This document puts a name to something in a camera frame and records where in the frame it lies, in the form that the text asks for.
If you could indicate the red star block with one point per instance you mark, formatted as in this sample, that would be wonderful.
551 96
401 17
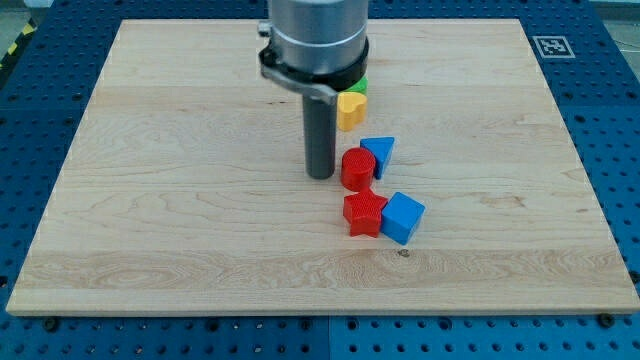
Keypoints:
363 212

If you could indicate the light wooden board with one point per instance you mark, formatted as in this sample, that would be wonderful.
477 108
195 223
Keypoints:
184 192

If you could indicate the yellow heart block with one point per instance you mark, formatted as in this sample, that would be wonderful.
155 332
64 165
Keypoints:
351 110

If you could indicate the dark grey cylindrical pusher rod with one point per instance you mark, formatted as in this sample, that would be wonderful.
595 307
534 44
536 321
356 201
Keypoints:
319 128

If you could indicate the white fiducial marker tag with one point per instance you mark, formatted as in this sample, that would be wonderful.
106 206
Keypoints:
553 47

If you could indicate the green block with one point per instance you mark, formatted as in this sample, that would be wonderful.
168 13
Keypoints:
361 86

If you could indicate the red cylinder block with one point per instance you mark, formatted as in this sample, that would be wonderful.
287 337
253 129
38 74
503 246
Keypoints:
357 169

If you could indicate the blue triangle block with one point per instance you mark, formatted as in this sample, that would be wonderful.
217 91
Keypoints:
381 148

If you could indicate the blue cube block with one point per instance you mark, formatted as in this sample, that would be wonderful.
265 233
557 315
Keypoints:
401 217

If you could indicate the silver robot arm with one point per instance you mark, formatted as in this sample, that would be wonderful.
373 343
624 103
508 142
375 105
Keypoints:
317 49

